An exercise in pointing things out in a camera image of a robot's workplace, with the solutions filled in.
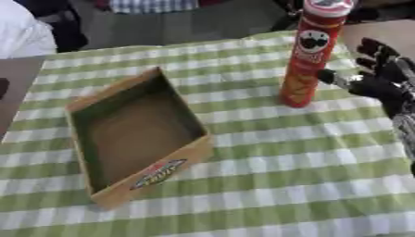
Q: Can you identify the open tan cardboard box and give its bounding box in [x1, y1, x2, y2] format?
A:
[63, 66, 216, 210]

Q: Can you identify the red snack can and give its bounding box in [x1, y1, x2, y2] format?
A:
[277, 0, 360, 109]

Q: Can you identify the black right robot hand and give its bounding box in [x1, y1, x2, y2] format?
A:
[316, 37, 415, 120]

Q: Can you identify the person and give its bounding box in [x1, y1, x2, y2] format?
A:
[0, 0, 91, 60]

